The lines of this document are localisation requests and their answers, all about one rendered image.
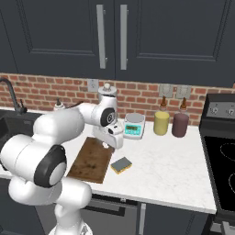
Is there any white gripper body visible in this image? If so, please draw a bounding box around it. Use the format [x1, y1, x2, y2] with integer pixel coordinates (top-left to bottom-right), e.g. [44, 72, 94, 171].
[92, 126, 125, 151]

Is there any grey and yellow sponge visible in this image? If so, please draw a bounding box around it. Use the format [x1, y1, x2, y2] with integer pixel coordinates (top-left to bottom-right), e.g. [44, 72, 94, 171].
[110, 156, 133, 175]

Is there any brown wooden cutting board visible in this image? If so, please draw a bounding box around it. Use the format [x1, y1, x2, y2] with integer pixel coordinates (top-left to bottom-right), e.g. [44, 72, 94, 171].
[66, 136, 115, 185]

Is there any white kitchen scale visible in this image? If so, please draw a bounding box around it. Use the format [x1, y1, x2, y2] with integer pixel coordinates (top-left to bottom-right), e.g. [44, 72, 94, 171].
[123, 112, 147, 140]

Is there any glass jar with white lid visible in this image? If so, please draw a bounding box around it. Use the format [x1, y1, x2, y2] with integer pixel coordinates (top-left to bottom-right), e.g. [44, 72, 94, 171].
[97, 83, 118, 105]

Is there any yellow squeeze bottle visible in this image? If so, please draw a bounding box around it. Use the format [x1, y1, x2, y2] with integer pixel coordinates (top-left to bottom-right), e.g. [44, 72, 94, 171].
[152, 95, 171, 137]

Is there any white soap dispenser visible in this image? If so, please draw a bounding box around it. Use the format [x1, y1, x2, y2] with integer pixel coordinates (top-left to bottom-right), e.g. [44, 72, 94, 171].
[53, 97, 66, 112]

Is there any dark red squeeze bottle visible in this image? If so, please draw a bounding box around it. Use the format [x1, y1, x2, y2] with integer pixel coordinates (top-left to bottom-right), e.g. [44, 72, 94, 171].
[171, 97, 190, 139]

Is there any grey dishwasher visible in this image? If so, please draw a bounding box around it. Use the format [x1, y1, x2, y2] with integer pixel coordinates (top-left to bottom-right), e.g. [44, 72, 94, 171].
[34, 194, 140, 235]

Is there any black sink basin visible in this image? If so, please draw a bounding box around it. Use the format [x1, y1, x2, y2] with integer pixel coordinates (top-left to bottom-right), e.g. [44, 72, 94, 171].
[0, 109, 44, 173]

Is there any dark lower cupboard door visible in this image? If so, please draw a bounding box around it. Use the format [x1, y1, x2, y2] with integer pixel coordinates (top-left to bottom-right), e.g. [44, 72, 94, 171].
[142, 203, 217, 235]

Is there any black stove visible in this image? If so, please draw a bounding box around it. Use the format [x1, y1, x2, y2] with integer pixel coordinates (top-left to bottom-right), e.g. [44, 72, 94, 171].
[198, 93, 235, 235]

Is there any black tap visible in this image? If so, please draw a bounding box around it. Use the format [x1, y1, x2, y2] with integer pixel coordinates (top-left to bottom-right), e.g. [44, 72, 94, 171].
[0, 77, 28, 116]

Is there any dark sink cupboard front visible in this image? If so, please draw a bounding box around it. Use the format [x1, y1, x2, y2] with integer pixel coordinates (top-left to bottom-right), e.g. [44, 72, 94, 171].
[0, 176, 47, 235]

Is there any dark narrow cupboard door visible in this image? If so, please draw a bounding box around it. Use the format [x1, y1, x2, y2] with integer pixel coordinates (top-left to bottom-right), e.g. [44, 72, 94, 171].
[0, 12, 18, 74]

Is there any single grey wall socket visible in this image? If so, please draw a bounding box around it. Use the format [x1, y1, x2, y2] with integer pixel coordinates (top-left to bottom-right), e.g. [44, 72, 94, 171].
[86, 78, 100, 93]

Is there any dark dishwasher handle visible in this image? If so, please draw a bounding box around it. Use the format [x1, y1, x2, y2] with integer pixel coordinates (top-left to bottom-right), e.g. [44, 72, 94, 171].
[84, 197, 138, 217]

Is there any grey lower cupboard handle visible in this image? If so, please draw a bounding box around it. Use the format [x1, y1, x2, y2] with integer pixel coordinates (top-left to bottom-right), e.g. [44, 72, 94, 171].
[138, 203, 148, 235]

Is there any grey cupboard door handle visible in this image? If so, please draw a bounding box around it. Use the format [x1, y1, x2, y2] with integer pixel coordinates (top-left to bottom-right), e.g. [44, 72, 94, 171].
[95, 4, 108, 70]
[119, 4, 129, 71]

